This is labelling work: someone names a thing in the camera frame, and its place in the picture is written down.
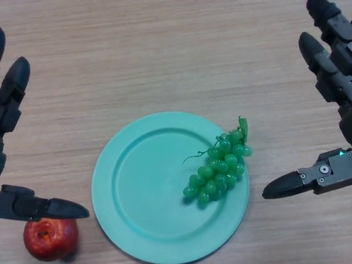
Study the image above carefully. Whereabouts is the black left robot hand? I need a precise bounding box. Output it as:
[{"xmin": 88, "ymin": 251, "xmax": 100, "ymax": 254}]
[{"xmin": 0, "ymin": 26, "xmax": 91, "ymax": 222}]

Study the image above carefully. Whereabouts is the green grape bunch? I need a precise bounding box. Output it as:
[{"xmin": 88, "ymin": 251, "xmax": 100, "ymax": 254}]
[{"xmin": 182, "ymin": 116, "xmax": 253, "ymax": 207}]

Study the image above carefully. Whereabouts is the red apple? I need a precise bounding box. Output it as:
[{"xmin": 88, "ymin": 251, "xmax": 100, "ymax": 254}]
[{"xmin": 23, "ymin": 218, "xmax": 80, "ymax": 261}]

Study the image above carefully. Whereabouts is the turquoise round plate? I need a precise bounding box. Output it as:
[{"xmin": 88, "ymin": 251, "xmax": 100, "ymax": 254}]
[{"xmin": 91, "ymin": 111, "xmax": 250, "ymax": 264}]

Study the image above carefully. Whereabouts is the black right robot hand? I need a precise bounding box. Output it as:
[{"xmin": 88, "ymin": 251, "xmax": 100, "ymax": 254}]
[{"xmin": 262, "ymin": 0, "xmax": 352, "ymax": 200}]

